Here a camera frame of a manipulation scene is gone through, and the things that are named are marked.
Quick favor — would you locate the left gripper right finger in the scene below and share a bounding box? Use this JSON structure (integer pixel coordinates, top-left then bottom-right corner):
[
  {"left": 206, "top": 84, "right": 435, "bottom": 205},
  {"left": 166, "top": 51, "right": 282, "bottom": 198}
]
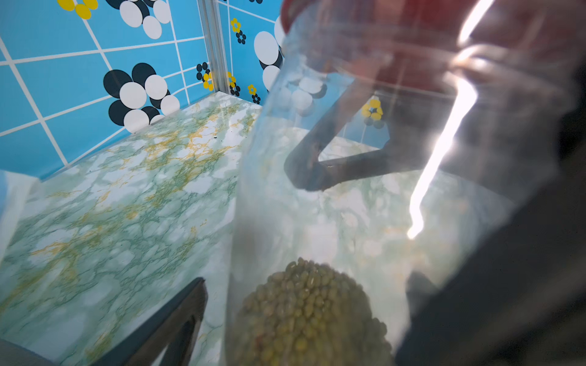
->
[{"left": 395, "top": 150, "right": 585, "bottom": 365}]

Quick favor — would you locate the small red jar lid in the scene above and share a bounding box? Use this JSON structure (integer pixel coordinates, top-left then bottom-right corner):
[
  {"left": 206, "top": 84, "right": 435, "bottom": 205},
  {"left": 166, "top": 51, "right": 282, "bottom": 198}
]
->
[{"left": 281, "top": 1, "right": 585, "bottom": 79}]

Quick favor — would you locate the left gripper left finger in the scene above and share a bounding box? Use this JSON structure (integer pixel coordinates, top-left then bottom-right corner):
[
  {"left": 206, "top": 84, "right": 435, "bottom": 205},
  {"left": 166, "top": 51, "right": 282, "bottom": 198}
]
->
[{"left": 94, "top": 278, "right": 208, "bottom": 365}]

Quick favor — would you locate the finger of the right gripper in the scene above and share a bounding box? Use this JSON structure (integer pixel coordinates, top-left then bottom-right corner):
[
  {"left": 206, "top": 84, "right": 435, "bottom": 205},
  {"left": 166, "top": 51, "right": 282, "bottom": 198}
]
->
[{"left": 283, "top": 77, "right": 440, "bottom": 192}]

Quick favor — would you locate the clear jar of mung beans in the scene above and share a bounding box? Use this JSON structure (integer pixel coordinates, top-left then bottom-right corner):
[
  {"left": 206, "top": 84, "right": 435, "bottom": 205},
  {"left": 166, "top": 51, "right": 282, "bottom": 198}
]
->
[{"left": 224, "top": 12, "right": 578, "bottom": 365}]

